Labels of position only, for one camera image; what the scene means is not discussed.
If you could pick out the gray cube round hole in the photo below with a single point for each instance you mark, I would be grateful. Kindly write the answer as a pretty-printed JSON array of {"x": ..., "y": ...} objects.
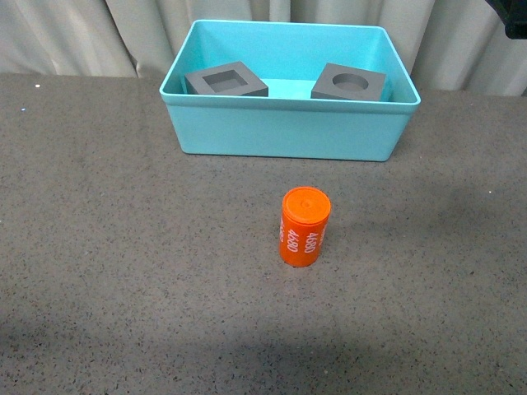
[{"x": 338, "y": 82}]

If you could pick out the gray cube square hole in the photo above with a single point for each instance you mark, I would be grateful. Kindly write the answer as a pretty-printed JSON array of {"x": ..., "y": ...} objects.
[{"x": 228, "y": 79}]

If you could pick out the blue plastic box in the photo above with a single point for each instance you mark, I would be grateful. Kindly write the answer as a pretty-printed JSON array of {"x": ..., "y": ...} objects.
[{"x": 288, "y": 122}]

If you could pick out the white curtain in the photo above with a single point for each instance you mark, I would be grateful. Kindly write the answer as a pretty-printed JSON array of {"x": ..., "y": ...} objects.
[{"x": 450, "y": 45}]

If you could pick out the orange cylinder 4680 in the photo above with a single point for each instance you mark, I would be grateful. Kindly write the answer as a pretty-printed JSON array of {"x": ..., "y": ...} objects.
[{"x": 305, "y": 215}]

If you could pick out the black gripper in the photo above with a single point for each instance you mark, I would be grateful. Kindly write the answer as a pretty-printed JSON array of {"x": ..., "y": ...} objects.
[{"x": 513, "y": 15}]

